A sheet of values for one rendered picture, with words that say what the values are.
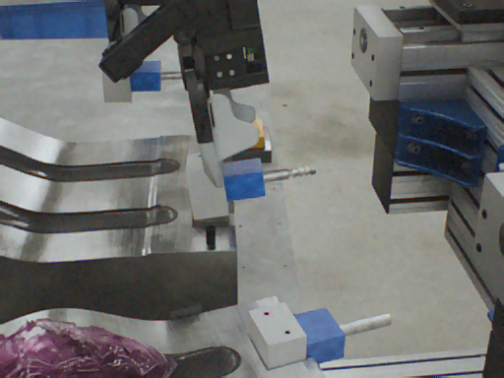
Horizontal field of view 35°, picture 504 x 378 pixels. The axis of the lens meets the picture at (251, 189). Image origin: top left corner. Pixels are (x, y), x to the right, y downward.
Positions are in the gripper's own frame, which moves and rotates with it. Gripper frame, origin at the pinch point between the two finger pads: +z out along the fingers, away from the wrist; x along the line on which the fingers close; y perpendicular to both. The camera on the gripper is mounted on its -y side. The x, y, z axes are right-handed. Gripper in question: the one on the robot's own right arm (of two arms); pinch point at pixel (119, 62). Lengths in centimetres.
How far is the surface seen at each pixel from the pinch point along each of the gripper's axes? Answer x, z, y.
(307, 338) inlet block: -47, 8, 20
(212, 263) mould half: -36.1, 7.5, 11.8
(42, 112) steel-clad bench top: 17.4, 14.9, -15.1
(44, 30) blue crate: 270, 86, -67
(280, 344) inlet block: -49, 7, 17
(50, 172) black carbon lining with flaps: -17.7, 6.7, -7.0
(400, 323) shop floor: 58, 95, 58
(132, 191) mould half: -23.5, 6.3, 3.0
